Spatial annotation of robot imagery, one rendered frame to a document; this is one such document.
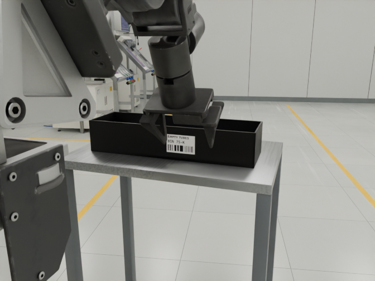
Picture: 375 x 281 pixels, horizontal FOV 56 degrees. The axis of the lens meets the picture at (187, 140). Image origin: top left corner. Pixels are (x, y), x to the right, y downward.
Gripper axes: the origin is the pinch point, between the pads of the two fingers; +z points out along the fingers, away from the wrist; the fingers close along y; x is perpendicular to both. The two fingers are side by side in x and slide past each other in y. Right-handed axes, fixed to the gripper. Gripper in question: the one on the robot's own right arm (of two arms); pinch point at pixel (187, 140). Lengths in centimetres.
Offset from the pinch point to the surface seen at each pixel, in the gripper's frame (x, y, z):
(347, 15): -671, -91, 266
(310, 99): -586, -36, 406
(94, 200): -93, 127, 159
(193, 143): -33.0, 12.5, 32.0
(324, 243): -85, -38, 156
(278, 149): -51, -12, 48
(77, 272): -2, 53, 71
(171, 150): -32, 20, 35
